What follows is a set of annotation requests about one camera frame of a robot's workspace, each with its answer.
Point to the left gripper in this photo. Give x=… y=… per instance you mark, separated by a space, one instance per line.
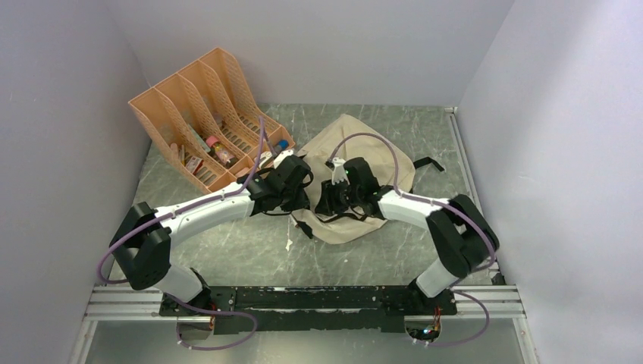
x=301 y=202

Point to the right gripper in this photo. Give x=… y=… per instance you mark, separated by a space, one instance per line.
x=327 y=203

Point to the beige canvas backpack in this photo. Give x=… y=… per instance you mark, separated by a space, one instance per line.
x=348 y=138

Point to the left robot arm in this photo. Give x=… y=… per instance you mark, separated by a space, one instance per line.
x=143 y=242

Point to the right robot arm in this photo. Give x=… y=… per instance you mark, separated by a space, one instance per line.
x=462 y=237

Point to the green white card pack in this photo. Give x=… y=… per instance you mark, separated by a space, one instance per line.
x=200 y=141

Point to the blue-capped grey bottle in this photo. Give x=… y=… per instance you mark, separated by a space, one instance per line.
x=281 y=145

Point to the pink-capped glitter bottle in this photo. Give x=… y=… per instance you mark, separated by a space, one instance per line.
x=219 y=151

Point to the red small box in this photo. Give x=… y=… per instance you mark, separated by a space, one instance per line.
x=194 y=164

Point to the orange plastic file organizer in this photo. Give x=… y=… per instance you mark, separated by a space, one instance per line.
x=212 y=95

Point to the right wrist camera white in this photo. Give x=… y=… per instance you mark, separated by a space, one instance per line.
x=338 y=173

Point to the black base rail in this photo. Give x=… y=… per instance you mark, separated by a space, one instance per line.
x=385 y=308

